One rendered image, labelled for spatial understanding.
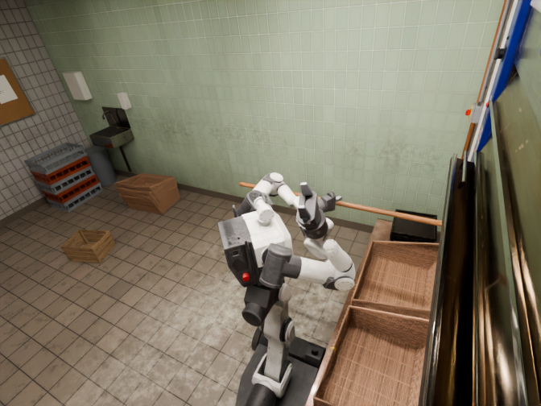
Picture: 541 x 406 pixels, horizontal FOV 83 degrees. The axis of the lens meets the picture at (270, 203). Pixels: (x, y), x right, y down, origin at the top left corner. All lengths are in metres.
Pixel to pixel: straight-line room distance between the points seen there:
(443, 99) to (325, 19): 1.10
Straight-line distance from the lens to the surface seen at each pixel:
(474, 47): 2.71
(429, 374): 0.95
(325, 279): 1.29
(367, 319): 1.95
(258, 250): 1.31
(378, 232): 2.63
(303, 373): 2.33
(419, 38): 2.71
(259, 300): 1.55
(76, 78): 5.13
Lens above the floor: 2.26
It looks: 34 degrees down
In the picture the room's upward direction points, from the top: 7 degrees counter-clockwise
